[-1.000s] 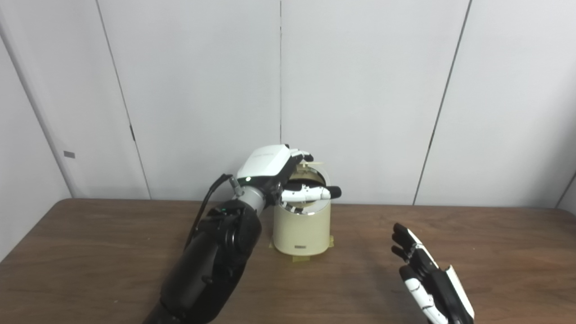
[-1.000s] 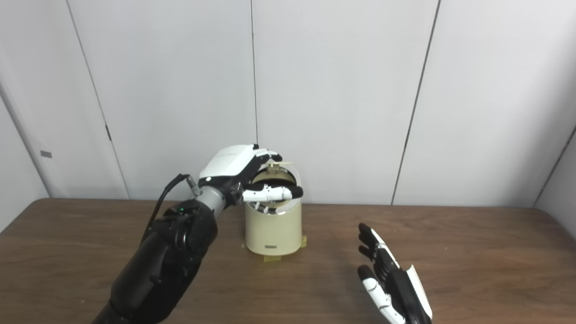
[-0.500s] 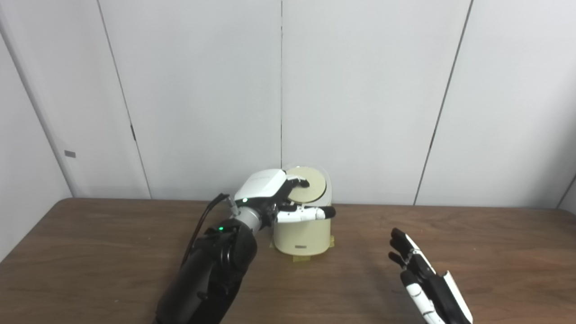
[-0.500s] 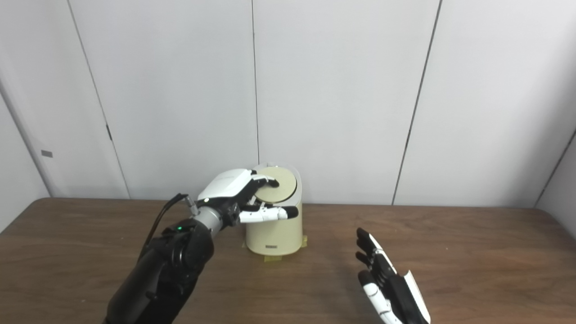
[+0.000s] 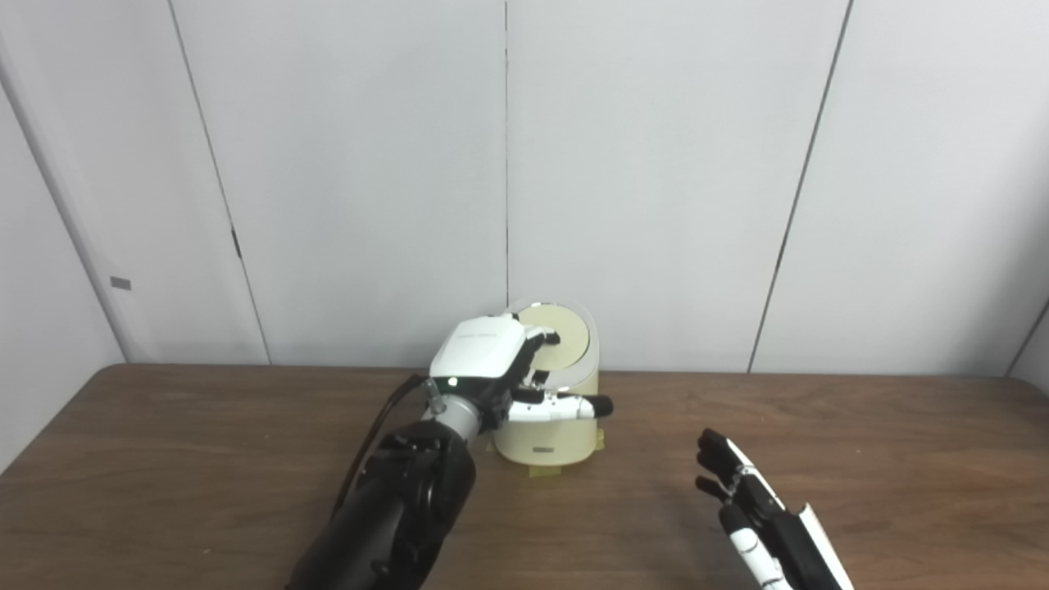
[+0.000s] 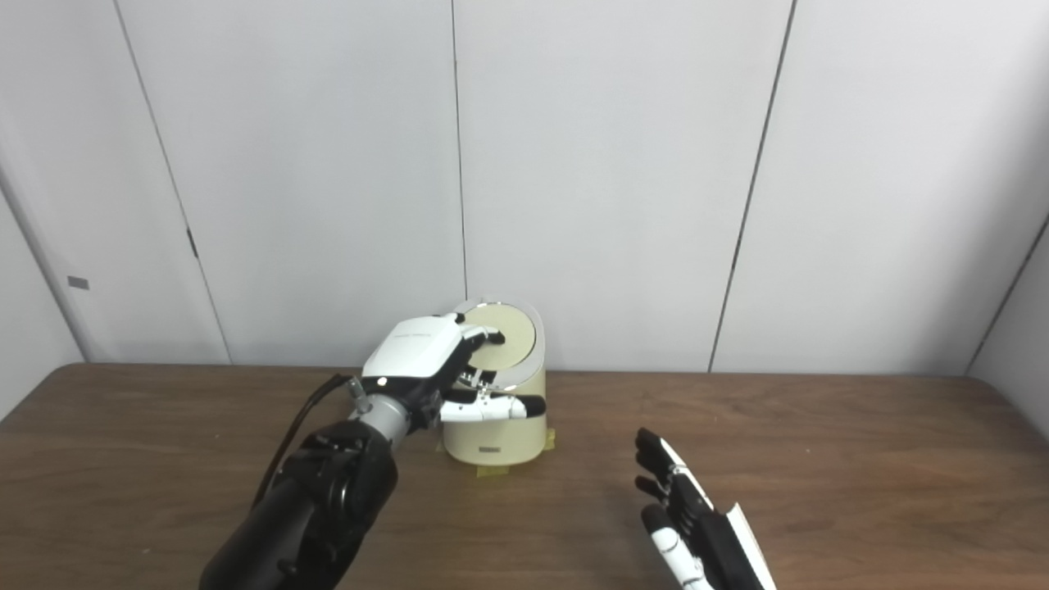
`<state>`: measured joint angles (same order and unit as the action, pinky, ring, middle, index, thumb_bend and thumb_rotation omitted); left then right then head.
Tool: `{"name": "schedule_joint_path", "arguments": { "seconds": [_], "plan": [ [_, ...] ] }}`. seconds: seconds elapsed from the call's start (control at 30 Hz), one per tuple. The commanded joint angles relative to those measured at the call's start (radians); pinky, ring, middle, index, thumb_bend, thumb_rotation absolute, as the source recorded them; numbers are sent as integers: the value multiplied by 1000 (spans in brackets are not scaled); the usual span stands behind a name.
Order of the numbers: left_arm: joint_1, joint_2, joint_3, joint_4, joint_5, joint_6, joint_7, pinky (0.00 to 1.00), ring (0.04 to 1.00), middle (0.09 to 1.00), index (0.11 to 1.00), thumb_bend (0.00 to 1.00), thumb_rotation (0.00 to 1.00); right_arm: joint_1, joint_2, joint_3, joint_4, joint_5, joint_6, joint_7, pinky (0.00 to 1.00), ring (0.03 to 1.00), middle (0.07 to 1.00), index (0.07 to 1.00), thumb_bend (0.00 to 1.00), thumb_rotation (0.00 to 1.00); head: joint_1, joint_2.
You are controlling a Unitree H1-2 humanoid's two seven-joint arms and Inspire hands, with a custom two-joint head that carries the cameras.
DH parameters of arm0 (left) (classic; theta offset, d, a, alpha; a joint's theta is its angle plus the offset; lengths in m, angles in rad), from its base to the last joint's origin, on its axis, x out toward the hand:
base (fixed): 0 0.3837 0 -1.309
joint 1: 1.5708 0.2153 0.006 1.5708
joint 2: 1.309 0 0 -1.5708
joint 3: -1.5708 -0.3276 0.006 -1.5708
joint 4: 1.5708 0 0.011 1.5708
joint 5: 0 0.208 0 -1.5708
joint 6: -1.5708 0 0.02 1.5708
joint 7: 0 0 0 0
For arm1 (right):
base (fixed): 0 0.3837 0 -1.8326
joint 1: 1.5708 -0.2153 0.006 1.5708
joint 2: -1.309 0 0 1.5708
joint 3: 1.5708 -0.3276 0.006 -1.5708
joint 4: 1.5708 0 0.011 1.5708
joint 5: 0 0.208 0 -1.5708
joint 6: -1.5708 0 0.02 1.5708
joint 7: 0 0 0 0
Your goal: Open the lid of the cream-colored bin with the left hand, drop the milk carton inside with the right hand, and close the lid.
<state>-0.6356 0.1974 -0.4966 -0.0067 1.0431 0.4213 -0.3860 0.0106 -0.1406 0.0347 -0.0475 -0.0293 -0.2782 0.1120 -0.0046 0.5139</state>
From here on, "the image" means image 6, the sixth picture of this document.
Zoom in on cream-colored bin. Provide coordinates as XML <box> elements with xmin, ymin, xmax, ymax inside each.
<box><xmin>441</xmin><ymin>297</ymin><xmax>548</xmax><ymax>466</ymax></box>

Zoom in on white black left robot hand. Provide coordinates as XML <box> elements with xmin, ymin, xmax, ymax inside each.
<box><xmin>361</xmin><ymin>313</ymin><xmax>547</xmax><ymax>431</ymax></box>

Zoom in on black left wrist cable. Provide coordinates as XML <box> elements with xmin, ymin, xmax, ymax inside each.
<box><xmin>250</xmin><ymin>373</ymin><xmax>361</xmax><ymax>509</ymax></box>

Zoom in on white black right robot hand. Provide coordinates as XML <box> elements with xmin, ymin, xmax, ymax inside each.
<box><xmin>635</xmin><ymin>427</ymin><xmax>778</xmax><ymax>590</ymax></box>

